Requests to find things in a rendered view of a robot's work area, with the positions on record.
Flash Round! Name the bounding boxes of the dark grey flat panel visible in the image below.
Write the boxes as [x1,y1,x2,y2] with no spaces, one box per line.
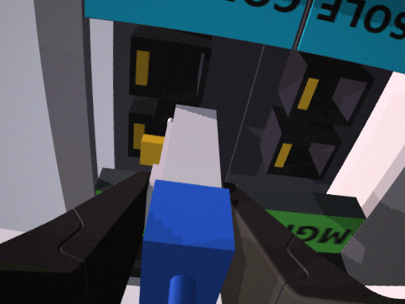
[34,0,405,287]

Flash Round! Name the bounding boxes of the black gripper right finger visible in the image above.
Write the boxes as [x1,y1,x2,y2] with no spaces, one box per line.
[220,182,405,304]

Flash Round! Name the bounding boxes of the blue cable plug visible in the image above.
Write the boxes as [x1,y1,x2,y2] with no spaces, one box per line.
[139,105,235,304]

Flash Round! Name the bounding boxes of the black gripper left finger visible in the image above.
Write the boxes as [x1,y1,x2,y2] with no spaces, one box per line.
[0,171,152,304]

